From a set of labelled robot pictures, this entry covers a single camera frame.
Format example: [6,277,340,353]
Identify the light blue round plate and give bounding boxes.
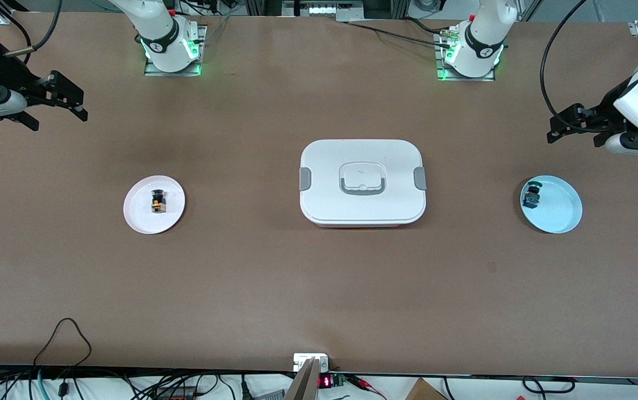
[520,175,583,234]

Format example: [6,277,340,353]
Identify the pink round plate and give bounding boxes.
[123,176,186,234]

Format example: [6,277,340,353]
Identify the aluminium rack with light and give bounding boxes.
[283,0,365,23]

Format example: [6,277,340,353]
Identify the brown cardboard piece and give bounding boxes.
[405,378,448,400]

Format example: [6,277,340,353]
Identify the small white electronic box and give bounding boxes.
[293,353,329,372]

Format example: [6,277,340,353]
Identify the grey slanted beam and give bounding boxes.
[284,358,319,400]

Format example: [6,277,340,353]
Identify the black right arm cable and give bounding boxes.
[0,0,65,56]

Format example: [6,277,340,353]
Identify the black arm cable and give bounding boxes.
[0,0,65,56]
[540,0,589,131]

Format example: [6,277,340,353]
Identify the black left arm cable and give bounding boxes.
[540,0,589,131]

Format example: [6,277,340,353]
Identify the green push-button switch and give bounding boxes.
[522,181,541,209]

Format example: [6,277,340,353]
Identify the thin black table cable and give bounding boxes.
[344,21,453,48]

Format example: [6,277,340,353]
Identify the thin black looped cable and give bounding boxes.
[33,318,93,400]

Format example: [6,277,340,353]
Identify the black coiled cable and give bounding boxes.
[521,377,576,396]

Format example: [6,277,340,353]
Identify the red clip wires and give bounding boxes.
[346,374,387,400]

